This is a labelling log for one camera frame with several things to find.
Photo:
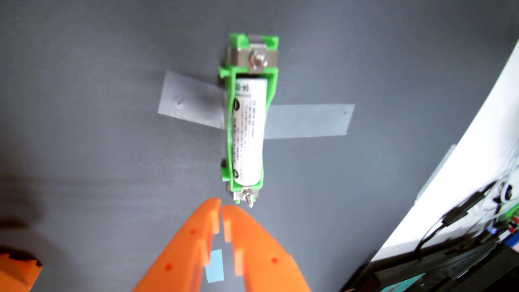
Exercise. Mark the black Dell device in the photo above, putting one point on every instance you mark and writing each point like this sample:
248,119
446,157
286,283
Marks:
466,269

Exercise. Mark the white cylindrical battery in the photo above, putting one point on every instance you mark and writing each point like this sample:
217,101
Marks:
249,134

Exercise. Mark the grey tape strip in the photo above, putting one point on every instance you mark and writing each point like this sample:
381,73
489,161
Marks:
308,121
190,101

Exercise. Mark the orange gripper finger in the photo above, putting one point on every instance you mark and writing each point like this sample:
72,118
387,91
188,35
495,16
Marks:
263,263
182,259

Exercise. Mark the dark grey mat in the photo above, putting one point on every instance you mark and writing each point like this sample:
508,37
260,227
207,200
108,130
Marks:
101,162

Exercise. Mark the blue tape piece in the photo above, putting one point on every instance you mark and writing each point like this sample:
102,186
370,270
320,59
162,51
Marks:
215,267

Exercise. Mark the green battery holder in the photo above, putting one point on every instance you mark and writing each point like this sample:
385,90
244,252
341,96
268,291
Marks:
234,40

